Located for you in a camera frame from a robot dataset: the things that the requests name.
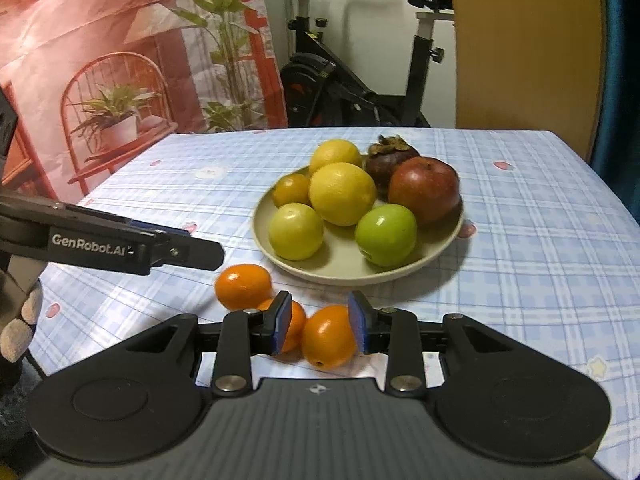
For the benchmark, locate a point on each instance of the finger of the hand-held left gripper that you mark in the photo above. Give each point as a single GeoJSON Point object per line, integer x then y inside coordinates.
{"type": "Point", "coordinates": [200, 255]}
{"type": "Point", "coordinates": [140, 223]}

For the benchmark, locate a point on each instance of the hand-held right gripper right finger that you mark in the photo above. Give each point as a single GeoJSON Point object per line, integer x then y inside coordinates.
{"type": "Point", "coordinates": [357, 325]}

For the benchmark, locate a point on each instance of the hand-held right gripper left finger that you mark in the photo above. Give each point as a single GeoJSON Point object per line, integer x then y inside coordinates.
{"type": "Point", "coordinates": [282, 322]}

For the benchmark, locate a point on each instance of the small orange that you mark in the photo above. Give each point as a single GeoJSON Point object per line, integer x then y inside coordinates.
{"type": "Point", "coordinates": [243, 286]}
{"type": "Point", "coordinates": [327, 337]}
{"type": "Point", "coordinates": [296, 327]}

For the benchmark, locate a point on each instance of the beige plate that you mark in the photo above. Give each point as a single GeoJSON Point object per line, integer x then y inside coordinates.
{"type": "Point", "coordinates": [340, 262]}

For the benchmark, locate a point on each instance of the yellow-green apple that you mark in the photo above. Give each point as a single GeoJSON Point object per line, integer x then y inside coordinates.
{"type": "Point", "coordinates": [296, 231]}

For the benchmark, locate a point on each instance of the green apple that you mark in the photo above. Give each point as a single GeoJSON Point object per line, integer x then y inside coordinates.
{"type": "Point", "coordinates": [386, 235]}

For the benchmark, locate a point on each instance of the small yellow-orange citrus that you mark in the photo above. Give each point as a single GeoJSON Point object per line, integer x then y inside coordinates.
{"type": "Point", "coordinates": [290, 189]}

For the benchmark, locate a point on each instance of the yellow lemon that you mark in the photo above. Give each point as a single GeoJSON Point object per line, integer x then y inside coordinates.
{"type": "Point", "coordinates": [342, 194]}
{"type": "Point", "coordinates": [335, 154]}

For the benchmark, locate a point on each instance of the red apple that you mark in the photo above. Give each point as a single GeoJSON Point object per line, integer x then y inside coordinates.
{"type": "Point", "coordinates": [425, 189]}

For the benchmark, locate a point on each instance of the dark purple mangosteen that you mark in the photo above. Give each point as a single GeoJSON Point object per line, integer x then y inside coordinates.
{"type": "Point", "coordinates": [395, 160]}

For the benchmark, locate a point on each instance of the person's left hand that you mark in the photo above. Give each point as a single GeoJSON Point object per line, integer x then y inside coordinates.
{"type": "Point", "coordinates": [15, 335]}

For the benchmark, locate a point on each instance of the blue plaid tablecloth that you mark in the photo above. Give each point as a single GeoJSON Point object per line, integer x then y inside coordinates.
{"type": "Point", "coordinates": [525, 260]}

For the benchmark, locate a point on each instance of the black exercise bike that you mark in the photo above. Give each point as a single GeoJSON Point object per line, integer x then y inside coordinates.
{"type": "Point", "coordinates": [340, 95]}

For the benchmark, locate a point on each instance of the wooden door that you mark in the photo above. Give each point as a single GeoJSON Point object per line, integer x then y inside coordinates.
{"type": "Point", "coordinates": [525, 45]}

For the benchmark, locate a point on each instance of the blue curtain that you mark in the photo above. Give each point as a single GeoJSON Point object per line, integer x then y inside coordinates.
{"type": "Point", "coordinates": [620, 85]}

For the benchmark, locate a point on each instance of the printed wall backdrop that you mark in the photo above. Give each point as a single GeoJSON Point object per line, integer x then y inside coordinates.
{"type": "Point", "coordinates": [100, 20]}

